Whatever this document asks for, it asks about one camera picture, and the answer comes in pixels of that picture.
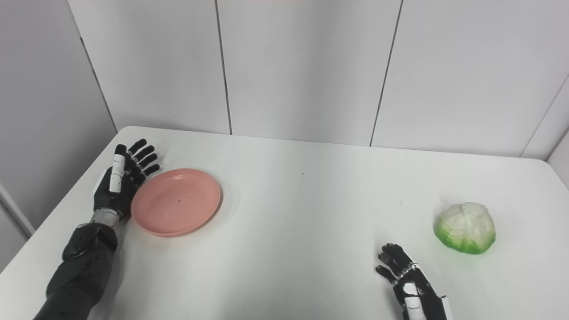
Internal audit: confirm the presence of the green white toy cabbage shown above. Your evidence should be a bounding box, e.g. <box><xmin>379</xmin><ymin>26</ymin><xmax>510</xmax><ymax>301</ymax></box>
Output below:
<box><xmin>434</xmin><ymin>202</ymin><xmax>496</xmax><ymax>255</ymax></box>

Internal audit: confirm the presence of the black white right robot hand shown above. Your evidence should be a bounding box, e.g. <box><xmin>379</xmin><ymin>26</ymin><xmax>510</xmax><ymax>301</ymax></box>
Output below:
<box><xmin>376</xmin><ymin>243</ymin><xmax>453</xmax><ymax>320</ymax></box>

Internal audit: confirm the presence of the pink round plate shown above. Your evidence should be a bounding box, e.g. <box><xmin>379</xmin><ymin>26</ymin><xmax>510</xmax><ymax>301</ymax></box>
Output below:
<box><xmin>131</xmin><ymin>168</ymin><xmax>222</xmax><ymax>237</ymax></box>

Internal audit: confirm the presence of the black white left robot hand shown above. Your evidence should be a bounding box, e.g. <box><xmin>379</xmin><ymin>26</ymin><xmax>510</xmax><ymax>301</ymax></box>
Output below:
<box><xmin>92</xmin><ymin>139</ymin><xmax>160</xmax><ymax>219</ymax></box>

